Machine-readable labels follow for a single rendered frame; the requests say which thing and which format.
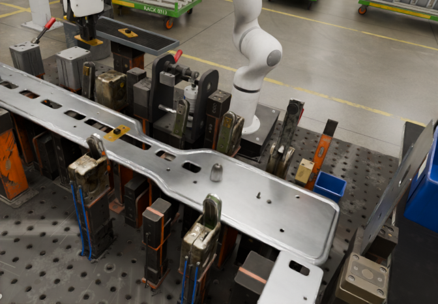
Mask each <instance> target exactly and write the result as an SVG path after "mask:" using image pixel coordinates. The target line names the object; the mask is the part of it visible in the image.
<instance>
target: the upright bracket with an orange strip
mask: <svg viewBox="0 0 438 304"><path fill-rule="evenodd" d="M337 126H338V122H337V121H334V120H331V119H328V120H327V123H326V125H325V129H324V131H323V133H322V135H321V138H320V140H319V143H318V146H317V149H316V151H315V154H314V157H313V159H312V162H314V163H315V164H314V167H313V169H312V172H311V174H312V173H314V177H313V179H311V178H309V180H308V182H307V184H306V185H305V186H304V188H305V189H308V190H311V191H312V190H313V187H314V185H315V182H316V179H317V176H318V175H319V172H320V169H321V167H322V165H323V162H324V159H325V157H326V155H327V152H328V150H329V147H330V144H331V141H332V139H333V137H334V133H335V130H336V127H337ZM322 147H324V150H323V154H322V155H320V154H319V152H320V150H321V148H322ZM311 174H310V176H311Z"/></svg>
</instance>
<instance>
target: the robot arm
mask: <svg viewBox="0 0 438 304"><path fill-rule="evenodd" d="M63 4H64V9H65V12H66V13H67V15H66V19H67V20H69V21H71V22H75V23H76V24H77V25H78V26H79V30H80V37H81V38H82V39H83V40H86V41H89V40H90V39H89V35H91V36H92V37H93V39H96V24H97V20H98V19H99V17H100V16H101V15H102V14H103V13H104V0H63ZM233 5H234V10H235V19H234V24H233V32H232V37H233V43H234V45H235V47H236V49H237V50H238V51H239V52H240V53H241V54H243V56H245V57H246V58H247V59H249V66H243V67H241V68H239V69H238V70H237V71H236V73H235V76H234V79H233V85H232V90H231V95H232V98H231V102H230V107H229V111H231V112H234V113H235V114H237V115H239V116H242V117H243V118H244V126H243V130H242V134H252V133H254V132H256V131H257V130H258V129H259V126H260V122H259V119H258V118H257V117H256V116H255V115H254V114H255V111H256V107H257V102H258V99H259V94H260V91H261V86H262V83H263V80H264V78H265V76H266V75H267V74H268V73H269V72H270V71H272V70H273V69H275V68H276V67H277V66H278V65H279V64H280V61H281V60H282V46H281V44H280V43H279V42H278V41H277V40H276V39H275V38H274V37H273V36H271V35H270V34H268V33H267V32H265V31H264V30H262V29H261V28H260V26H259V24H258V21H257V17H258V16H259V15H260V13H261V9H262V0H233ZM74 15H75V17H74ZM85 16H87V21H88V22H87V23H86V19H85Z"/></svg>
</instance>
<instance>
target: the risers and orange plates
mask: <svg viewBox="0 0 438 304"><path fill-rule="evenodd" d="M42 104H44V105H46V106H49V107H50V108H53V107H52V105H51V104H48V103H46V102H42ZM24 121H25V128H26V131H27V135H28V139H29V143H30V146H31V151H32V154H33V158H34V161H33V164H34V167H35V169H36V170H38V171H39V172H40V173H41V175H43V176H45V177H47V178H48V179H51V180H54V179H55V178H57V177H59V170H58V166H57V161H56V157H55V151H54V148H53V142H52V138H51V135H50V134H49V133H48V129H45V128H44V127H41V126H40V125H37V124H35V123H33V122H31V121H29V120H27V119H25V118H24ZM124 191H125V195H124V208H125V216H124V222H125V224H127V225H129V226H131V227H133V228H135V229H136V228H137V229H139V228H140V227H141V225H142V224H143V215H142V214H143V212H144V211H145V210H146V208H147V207H149V183H148V182H147V177H145V176H143V175H141V174H137V175H135V176H134V177H133V178H132V179H131V180H130V181H129V182H128V183H127V184H125V185H124ZM198 218H199V212H198V211H196V210H194V209H192V208H190V207H188V206H186V205H184V213H183V223H182V230H181V238H183V237H184V236H185V234H186V233H187V232H188V231H189V229H190V228H191V227H192V225H193V224H194V223H195V221H196V220H197V219H198Z"/></svg>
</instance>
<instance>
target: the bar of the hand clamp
mask: <svg viewBox="0 0 438 304"><path fill-rule="evenodd" d="M304 103H305V102H304V101H303V100H299V99H296V98H293V97H292V98H291V99H290V100H289V104H288V106H287V110H286V113H285V117H284V120H283V123H282V127H281V129H280V133H279V136H278V139H277V142H276V146H275V148H274V153H273V155H272V156H274V157H275V156H276V154H277V153H278V152H277V150H278V148H279V146H280V143H283V144H286V148H285V151H284V155H283V157H282V160H285V158H286V155H287V152H288V151H289V148H290V145H291V142H292V139H293V136H294V133H295V130H296V127H297V124H298V122H299V118H300V115H301V112H302V109H303V106H304Z"/></svg>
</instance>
